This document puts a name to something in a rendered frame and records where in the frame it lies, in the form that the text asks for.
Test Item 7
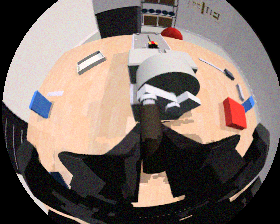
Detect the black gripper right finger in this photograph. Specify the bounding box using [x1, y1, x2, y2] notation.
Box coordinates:
[161, 123, 241, 198]

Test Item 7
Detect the white shallow tray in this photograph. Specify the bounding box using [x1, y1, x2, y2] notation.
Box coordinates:
[76, 49, 106, 76]

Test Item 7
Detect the blue rectangular block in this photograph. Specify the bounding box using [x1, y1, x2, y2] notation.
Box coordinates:
[29, 91, 51, 118]
[241, 96, 255, 112]
[50, 171, 67, 188]

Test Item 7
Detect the red block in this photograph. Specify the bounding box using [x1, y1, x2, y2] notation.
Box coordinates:
[222, 97, 247, 131]

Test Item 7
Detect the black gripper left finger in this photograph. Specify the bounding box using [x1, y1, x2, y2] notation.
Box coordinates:
[57, 122, 142, 203]

